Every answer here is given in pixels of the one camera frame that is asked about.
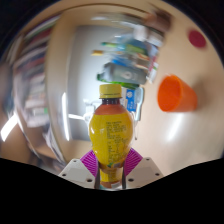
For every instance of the flat round red coaster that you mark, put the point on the flat round red coaster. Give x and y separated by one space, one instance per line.
197 39

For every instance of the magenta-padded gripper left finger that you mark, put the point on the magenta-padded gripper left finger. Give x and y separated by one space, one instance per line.
89 163

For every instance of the yellow-labelled drink bottle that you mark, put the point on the yellow-labelled drink bottle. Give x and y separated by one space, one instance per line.
111 133

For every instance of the white light bar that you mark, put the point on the white light bar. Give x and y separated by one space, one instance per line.
65 116

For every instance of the grey shaker bottle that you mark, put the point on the grey shaker bottle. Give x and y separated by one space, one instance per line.
125 73

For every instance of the orange plastic cup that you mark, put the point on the orange plastic cup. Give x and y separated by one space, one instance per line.
175 95

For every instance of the wooden shelf unit with books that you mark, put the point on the wooden shelf unit with books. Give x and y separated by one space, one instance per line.
33 83

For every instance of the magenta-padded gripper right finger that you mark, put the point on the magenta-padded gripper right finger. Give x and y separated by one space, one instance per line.
134 161

